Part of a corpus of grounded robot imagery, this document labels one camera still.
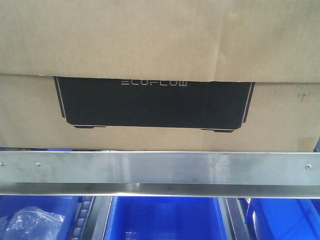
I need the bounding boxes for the blue plastic bin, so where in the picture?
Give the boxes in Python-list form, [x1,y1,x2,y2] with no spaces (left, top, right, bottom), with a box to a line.
[239,198,320,240]
[104,196,227,240]
[0,195,83,240]

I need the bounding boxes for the middle blue plastic bin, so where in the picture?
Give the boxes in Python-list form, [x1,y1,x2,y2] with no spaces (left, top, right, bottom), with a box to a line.
[104,196,227,240]

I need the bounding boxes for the right metal shelf divider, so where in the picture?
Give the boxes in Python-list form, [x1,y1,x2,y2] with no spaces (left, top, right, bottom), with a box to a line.
[223,198,251,240]

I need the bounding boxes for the clear plastic bag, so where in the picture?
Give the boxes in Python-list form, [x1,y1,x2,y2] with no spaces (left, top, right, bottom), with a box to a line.
[0,206,65,240]

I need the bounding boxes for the metal shelf divider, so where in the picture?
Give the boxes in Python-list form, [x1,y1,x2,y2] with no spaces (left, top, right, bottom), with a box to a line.
[68,195,113,240]
[223,198,251,240]

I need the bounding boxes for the left blue plastic bin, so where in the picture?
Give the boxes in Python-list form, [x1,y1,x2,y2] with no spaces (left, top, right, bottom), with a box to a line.
[0,195,83,240]

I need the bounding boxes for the left metal shelf divider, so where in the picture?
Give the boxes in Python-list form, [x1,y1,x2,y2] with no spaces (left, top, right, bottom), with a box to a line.
[68,195,113,240]

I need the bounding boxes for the brown EcoFlow cardboard box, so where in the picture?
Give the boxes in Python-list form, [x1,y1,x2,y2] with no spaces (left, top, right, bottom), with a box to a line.
[0,0,320,152]

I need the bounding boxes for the metal shelf front rail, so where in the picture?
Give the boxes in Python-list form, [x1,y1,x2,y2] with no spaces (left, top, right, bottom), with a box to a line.
[0,150,320,199]

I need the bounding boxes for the right blue plastic bin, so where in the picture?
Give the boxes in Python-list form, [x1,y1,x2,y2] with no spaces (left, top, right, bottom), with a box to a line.
[239,198,320,240]

